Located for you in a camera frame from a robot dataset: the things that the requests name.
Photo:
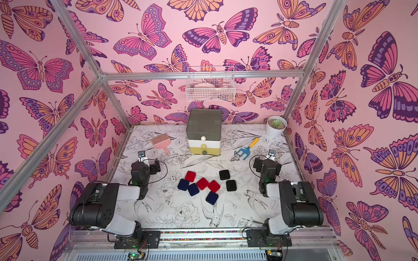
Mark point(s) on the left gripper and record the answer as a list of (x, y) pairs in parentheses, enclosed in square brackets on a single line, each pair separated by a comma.
[(152, 167)]

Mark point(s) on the red brooch box top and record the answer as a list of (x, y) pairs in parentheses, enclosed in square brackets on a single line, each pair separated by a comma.
[(190, 176)]

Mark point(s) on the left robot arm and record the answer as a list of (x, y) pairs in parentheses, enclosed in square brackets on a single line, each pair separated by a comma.
[(97, 206)]

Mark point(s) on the red brooch box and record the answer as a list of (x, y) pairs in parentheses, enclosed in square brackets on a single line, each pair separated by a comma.
[(214, 186), (190, 176), (202, 183)]

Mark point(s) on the blue yellow garden fork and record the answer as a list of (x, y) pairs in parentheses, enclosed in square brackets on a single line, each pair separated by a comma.
[(244, 153)]

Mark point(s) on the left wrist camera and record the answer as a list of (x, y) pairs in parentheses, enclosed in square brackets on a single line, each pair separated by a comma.
[(142, 156)]

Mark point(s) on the blue brooch box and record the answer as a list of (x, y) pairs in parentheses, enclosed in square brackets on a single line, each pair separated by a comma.
[(183, 185), (193, 189), (212, 198)]

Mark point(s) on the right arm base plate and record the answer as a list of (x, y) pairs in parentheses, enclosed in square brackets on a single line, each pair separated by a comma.
[(262, 239)]

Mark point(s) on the three-tier drawer cabinet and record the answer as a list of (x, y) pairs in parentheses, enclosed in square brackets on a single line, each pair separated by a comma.
[(204, 131)]

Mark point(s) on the white potted succulent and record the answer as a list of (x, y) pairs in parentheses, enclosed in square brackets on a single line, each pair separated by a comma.
[(275, 126)]

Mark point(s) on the white wire basket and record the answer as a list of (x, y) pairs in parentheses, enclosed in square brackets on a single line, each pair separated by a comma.
[(210, 84)]

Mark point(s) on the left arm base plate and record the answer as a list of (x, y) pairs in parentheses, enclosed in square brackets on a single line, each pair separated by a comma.
[(141, 240)]

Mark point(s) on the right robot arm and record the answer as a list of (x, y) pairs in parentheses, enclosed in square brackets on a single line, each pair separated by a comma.
[(299, 204)]

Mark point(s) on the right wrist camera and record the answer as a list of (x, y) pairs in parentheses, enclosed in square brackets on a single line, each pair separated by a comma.
[(271, 154)]

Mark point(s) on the red brooch box right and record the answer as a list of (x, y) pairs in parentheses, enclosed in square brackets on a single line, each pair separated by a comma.
[(214, 186)]

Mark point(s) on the pink dustpan brush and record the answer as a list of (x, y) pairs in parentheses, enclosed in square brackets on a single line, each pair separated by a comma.
[(162, 142)]

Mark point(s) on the black brooch box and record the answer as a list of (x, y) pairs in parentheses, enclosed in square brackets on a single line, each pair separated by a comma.
[(224, 175), (231, 185)]

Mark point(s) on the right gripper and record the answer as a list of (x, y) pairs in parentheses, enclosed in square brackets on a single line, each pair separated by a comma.
[(270, 163)]

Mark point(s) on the blue brooch box bottom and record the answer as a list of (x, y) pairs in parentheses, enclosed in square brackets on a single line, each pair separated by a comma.
[(212, 198)]

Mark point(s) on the red brooch box middle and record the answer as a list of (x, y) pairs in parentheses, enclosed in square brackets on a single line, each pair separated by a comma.
[(202, 183)]

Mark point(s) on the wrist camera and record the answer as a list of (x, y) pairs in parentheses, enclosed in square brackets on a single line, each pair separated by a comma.
[(271, 154), (142, 156)]

